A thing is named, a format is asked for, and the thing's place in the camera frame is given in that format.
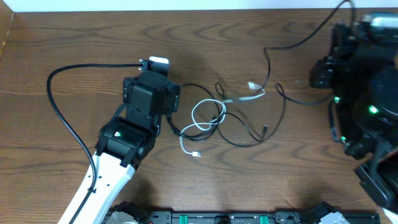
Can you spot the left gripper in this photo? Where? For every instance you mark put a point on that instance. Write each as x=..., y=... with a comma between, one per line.
x=134, y=87

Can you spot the cardboard box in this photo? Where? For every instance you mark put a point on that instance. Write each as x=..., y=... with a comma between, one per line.
x=6, y=19

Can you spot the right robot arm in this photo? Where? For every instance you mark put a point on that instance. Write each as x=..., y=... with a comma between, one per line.
x=366, y=112

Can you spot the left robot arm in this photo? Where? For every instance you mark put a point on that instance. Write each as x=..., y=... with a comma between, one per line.
x=122, y=144

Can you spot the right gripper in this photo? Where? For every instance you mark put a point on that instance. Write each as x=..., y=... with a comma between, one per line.
x=346, y=51

